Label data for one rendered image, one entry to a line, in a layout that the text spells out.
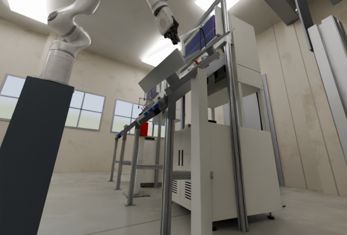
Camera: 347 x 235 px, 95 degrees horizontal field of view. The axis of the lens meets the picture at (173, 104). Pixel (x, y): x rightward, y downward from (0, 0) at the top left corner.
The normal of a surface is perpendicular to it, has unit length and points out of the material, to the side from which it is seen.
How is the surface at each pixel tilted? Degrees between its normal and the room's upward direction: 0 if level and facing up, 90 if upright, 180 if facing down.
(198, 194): 90
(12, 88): 90
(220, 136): 90
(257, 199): 90
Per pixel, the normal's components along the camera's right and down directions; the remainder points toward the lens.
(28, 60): 0.58, -0.24
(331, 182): -0.81, -0.22
